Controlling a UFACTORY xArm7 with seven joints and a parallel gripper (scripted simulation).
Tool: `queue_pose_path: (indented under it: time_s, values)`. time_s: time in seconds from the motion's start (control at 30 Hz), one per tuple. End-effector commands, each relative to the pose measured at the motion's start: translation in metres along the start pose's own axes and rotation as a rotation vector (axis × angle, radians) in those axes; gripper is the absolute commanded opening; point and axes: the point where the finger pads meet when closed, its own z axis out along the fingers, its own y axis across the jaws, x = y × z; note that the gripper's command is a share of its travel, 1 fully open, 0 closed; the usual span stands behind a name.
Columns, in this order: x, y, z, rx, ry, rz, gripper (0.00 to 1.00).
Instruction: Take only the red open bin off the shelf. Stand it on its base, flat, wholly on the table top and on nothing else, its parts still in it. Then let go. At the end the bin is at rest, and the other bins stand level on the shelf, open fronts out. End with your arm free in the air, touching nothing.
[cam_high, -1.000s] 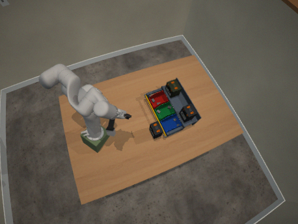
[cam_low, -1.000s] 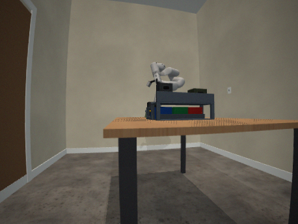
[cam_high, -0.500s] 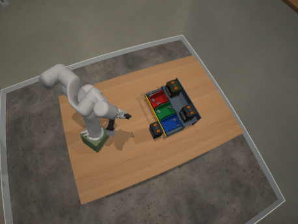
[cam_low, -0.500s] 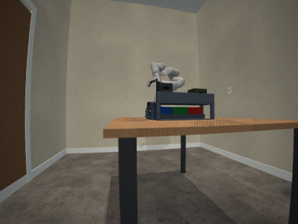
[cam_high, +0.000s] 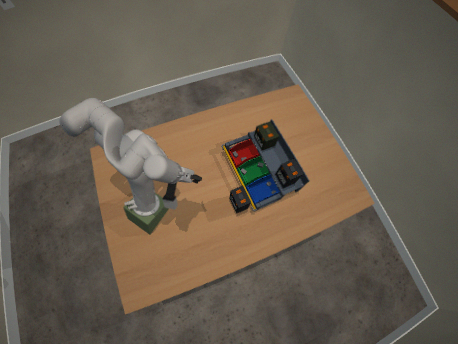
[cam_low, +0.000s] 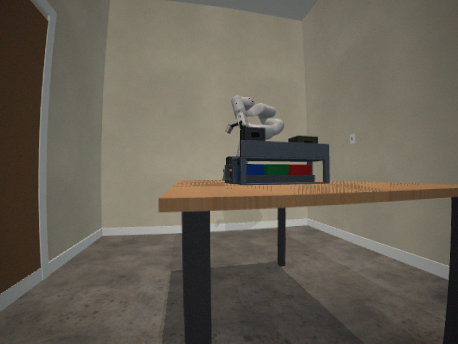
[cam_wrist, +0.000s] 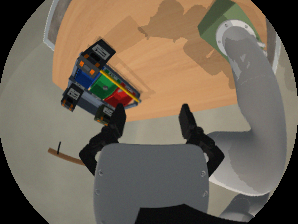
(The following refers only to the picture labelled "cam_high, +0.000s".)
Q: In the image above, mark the red bin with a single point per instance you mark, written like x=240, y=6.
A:
x=244, y=149

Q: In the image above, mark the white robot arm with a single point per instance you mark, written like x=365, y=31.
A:
x=109, y=129

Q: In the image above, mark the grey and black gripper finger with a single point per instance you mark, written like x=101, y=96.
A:
x=196, y=178

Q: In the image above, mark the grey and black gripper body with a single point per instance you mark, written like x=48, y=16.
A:
x=188, y=173

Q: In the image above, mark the blue open bin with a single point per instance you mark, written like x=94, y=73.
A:
x=259, y=191

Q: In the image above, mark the green open bin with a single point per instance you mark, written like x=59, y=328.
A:
x=253, y=171

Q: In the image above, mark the grey metal shelf rack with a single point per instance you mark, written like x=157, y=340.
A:
x=274, y=157

